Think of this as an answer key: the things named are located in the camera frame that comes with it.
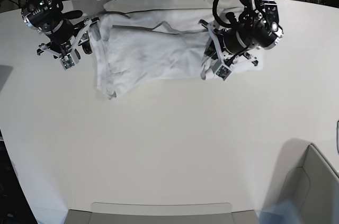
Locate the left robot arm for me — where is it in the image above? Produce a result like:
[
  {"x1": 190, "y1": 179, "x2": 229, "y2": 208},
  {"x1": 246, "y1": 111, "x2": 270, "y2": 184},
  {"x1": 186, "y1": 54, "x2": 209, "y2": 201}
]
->
[{"x1": 200, "y1": 0, "x2": 283, "y2": 61}]

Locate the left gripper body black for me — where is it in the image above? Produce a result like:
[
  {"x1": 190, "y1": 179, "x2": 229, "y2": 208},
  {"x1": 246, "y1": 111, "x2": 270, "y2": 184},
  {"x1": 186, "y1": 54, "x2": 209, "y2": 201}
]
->
[{"x1": 204, "y1": 26, "x2": 265, "y2": 60}]

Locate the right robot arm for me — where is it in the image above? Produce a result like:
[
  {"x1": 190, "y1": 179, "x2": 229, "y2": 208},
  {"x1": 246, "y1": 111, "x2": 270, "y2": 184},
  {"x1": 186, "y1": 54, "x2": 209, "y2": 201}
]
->
[{"x1": 21, "y1": 0, "x2": 92, "y2": 59}]

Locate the grey box right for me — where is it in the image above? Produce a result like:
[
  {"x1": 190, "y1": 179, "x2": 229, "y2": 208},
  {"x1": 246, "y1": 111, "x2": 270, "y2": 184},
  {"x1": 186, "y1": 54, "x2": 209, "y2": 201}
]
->
[{"x1": 279, "y1": 144, "x2": 338, "y2": 223}]

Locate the white T-shirt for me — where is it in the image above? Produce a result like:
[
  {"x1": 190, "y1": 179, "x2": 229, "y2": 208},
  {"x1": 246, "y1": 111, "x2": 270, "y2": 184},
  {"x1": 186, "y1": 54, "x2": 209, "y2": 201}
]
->
[{"x1": 89, "y1": 8, "x2": 217, "y2": 99}]

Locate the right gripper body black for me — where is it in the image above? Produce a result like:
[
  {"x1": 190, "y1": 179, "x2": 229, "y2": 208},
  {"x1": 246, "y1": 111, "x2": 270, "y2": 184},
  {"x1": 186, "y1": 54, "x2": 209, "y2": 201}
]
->
[{"x1": 43, "y1": 19, "x2": 93, "y2": 55}]

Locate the grey tray bottom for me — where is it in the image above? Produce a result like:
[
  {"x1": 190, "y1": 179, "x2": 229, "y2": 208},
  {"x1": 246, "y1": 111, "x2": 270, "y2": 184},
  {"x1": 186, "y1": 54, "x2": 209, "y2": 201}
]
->
[{"x1": 64, "y1": 202, "x2": 259, "y2": 223}]

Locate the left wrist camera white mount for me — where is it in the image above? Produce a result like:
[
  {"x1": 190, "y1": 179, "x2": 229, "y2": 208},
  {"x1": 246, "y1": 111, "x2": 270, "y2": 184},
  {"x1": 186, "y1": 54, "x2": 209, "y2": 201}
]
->
[{"x1": 199, "y1": 20, "x2": 263, "y2": 80}]

